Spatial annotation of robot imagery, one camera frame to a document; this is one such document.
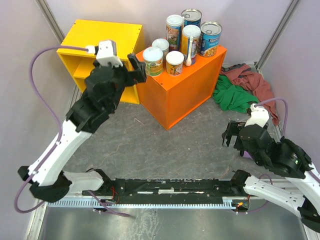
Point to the green cloth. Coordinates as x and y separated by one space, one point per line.
232 97

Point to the blue Progresso soup can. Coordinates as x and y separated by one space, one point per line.
209 38

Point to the red pink cloth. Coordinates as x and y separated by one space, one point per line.
253 82

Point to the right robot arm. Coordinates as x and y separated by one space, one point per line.
283 158

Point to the yellow soup can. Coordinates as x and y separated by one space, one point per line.
174 26

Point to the yellow open shelf cabinet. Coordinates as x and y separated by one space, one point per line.
129 38

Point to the purple cloth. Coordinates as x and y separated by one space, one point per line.
245 154

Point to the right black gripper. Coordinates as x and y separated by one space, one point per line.
231 130

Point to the yellow blue can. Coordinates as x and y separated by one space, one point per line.
187 32

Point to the white lid small jar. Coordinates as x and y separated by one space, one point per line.
162 44

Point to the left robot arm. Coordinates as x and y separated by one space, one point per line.
104 88

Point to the white plastic spoon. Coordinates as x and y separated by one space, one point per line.
188 60

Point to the green label noodle cup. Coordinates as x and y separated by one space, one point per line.
153 58

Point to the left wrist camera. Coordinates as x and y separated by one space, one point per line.
106 53

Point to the dark blue soup can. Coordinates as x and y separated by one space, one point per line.
191 16

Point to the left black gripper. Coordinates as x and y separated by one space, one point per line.
137 76

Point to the orange wooden box cabinet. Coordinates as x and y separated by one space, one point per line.
171 98

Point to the orange label small jar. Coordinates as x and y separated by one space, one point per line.
174 63

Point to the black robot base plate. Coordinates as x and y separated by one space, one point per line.
169 191

